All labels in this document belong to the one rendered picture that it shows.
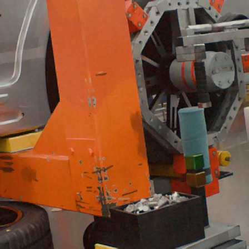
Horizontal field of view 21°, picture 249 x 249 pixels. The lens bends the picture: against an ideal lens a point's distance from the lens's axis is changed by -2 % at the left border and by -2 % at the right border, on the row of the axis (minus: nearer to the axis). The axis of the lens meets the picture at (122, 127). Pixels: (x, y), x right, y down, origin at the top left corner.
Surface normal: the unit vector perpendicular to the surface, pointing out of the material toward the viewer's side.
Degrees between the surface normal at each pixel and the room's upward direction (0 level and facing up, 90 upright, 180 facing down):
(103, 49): 90
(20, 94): 90
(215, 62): 90
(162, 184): 90
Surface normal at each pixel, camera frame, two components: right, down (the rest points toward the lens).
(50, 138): -0.77, 0.18
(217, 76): 0.62, 0.00
